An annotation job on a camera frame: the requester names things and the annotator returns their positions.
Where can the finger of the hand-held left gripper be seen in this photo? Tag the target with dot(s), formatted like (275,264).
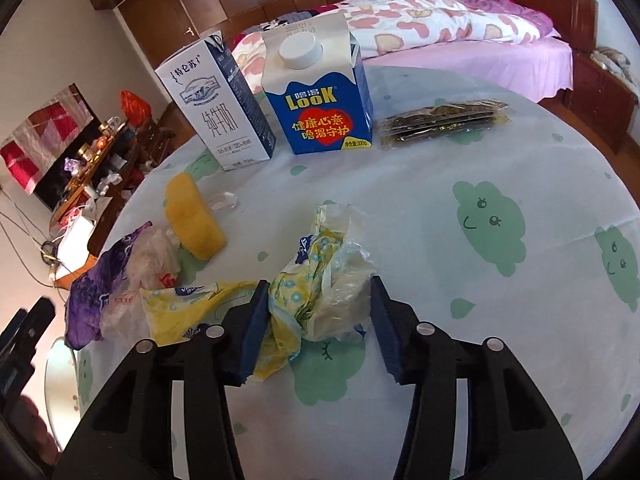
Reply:
(37,317)
(12,325)

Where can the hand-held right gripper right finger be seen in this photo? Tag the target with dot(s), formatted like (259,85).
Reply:
(387,330)

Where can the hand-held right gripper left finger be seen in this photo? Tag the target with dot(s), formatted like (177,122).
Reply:
(255,330)

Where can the purple plastic wrapper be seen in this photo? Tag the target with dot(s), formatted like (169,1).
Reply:
(90,300)

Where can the yellow patterned plastic bag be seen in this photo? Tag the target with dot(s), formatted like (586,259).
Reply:
(295,280)

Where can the mint green cartoon trash bin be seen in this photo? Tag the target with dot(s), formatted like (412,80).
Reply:
(62,390)

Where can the white flat box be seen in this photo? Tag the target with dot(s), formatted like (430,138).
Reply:
(75,237)

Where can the clear plastic bag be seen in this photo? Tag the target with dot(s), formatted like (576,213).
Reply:
(150,260)

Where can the yellow sponge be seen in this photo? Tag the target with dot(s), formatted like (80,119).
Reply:
(192,220)

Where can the small clear plastic scrap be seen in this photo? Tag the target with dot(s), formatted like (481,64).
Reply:
(223,202)

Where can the television with red cloth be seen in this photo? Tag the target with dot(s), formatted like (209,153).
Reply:
(45,135)

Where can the wooden TV cabinet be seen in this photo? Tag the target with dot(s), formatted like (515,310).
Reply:
(150,147)

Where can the dark clear-wrapped snack packets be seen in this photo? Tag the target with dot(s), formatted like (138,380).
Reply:
(445,120)

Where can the tall white blue milk carton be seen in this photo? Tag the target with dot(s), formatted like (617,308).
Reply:
(215,115)

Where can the blue carton with white cap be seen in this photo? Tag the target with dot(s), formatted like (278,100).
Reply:
(320,110)

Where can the orange-red plastic bag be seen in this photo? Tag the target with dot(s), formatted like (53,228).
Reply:
(134,107)

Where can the bed with floral quilt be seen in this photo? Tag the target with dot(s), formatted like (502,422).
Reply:
(425,25)

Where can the wooden door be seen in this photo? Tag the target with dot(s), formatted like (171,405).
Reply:
(165,30)

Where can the dark wooden nightstand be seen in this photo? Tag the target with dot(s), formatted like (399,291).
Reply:
(595,95)

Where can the lilac blanket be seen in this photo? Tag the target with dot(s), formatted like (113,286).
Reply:
(500,5)

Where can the grey cloth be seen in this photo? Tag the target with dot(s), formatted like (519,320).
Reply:
(612,60)

